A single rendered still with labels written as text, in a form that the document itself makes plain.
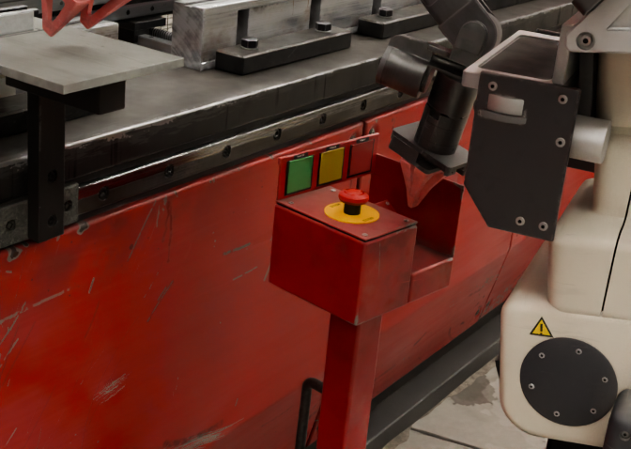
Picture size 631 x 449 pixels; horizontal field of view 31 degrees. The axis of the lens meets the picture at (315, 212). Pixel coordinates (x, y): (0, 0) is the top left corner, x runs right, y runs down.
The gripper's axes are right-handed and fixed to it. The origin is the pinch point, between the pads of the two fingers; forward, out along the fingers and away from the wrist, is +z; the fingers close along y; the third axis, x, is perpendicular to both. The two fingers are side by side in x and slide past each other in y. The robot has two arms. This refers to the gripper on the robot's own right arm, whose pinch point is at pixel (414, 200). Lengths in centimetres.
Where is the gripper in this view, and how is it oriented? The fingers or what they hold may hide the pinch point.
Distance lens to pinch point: 151.8
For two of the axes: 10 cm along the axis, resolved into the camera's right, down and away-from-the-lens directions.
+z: -2.5, 8.2, 5.2
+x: -6.8, 2.3, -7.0
